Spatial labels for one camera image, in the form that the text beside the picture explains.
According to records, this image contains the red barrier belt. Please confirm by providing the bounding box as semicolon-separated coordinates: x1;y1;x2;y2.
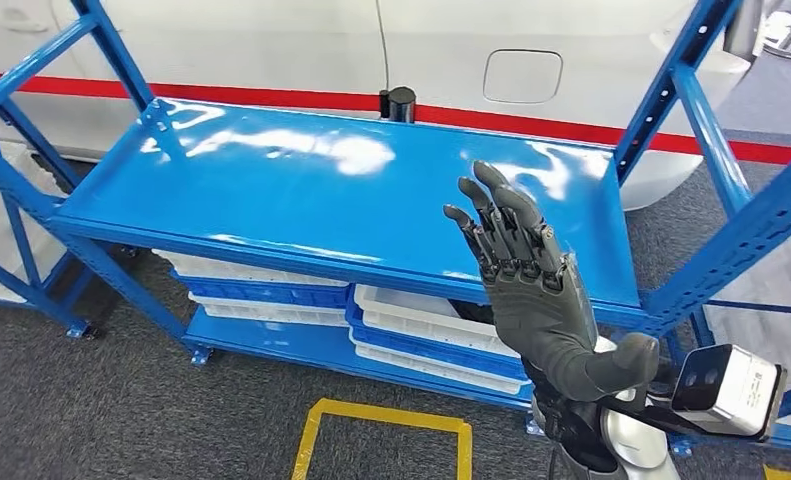
413;104;791;167
0;72;383;113

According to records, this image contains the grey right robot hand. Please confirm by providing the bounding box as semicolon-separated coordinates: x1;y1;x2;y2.
442;160;662;403

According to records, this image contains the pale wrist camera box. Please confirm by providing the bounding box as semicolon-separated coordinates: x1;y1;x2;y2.
671;344;787;439

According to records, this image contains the white car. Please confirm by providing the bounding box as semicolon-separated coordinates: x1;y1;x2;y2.
0;0;754;213

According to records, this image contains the large white crate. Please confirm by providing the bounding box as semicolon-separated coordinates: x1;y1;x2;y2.
706;225;791;425

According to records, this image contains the black stanchion post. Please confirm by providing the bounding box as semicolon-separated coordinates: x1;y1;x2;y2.
378;86;417;125

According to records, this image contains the chrome stanchion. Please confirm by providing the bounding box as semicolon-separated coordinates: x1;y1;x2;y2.
726;0;791;61

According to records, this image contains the black camera bracket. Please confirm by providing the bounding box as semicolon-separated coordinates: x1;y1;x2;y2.
600;390;787;444

